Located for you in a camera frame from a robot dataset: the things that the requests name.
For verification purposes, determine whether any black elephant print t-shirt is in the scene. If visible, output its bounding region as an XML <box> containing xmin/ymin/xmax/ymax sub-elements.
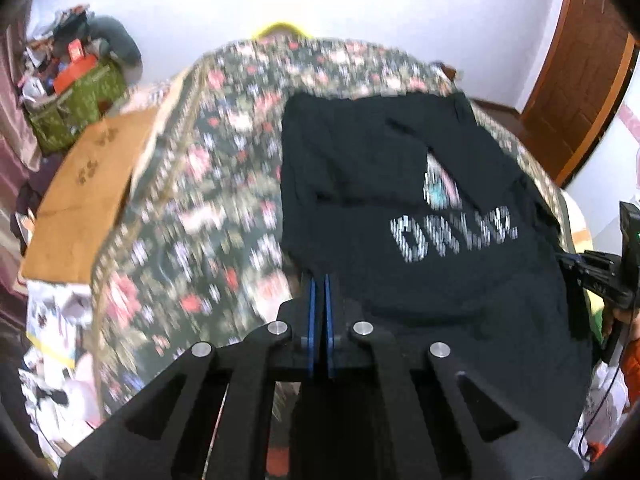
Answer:
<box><xmin>281</xmin><ymin>92</ymin><xmax>592</xmax><ymax>479</ymax></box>

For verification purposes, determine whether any dark clothes pile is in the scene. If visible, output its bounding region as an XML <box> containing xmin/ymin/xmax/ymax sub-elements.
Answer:
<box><xmin>10</xmin><ymin>167</ymin><xmax>52</xmax><ymax>247</ymax></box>

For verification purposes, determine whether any white wardrobe panel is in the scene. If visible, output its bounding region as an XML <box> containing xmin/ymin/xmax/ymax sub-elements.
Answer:
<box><xmin>563</xmin><ymin>67</ymin><xmax>639</xmax><ymax>254</ymax></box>

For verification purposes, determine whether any floral green bed cover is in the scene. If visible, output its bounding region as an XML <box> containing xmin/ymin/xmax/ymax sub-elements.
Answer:
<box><xmin>89</xmin><ymin>37</ymin><xmax>597</xmax><ymax>480</ymax></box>

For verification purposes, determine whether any printed papers stack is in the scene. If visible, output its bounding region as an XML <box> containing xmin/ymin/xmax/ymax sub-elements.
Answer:
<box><xmin>18</xmin><ymin>281</ymin><xmax>101</xmax><ymax>466</ymax></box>

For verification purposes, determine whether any brown wooden door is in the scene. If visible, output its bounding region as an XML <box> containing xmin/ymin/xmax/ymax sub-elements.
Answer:
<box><xmin>521</xmin><ymin>0</ymin><xmax>637</xmax><ymax>185</ymax></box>

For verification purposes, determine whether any wooden lap desk board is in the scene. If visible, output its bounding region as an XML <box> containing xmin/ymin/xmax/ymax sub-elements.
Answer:
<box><xmin>21</xmin><ymin>107</ymin><xmax>157</xmax><ymax>284</ymax></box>

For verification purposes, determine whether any striped maroon curtain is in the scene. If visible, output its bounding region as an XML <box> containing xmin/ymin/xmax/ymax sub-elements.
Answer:
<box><xmin>1</xmin><ymin>15</ymin><xmax>41</xmax><ymax>297</ymax></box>

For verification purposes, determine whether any green storage bag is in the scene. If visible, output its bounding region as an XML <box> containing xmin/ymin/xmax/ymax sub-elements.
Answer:
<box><xmin>26</xmin><ymin>61</ymin><xmax>127</xmax><ymax>156</ymax></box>

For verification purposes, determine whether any grey plush toy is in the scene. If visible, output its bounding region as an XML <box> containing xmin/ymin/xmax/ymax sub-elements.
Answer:
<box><xmin>88</xmin><ymin>16</ymin><xmax>141</xmax><ymax>66</ymax></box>

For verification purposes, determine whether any orange box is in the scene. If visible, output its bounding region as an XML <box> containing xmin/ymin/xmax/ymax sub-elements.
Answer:
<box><xmin>53</xmin><ymin>54</ymin><xmax>98</xmax><ymax>94</ymax></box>

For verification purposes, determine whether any yellow headboard cushion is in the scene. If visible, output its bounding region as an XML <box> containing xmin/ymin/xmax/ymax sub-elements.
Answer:
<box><xmin>252</xmin><ymin>22</ymin><xmax>310</xmax><ymax>41</ymax></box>

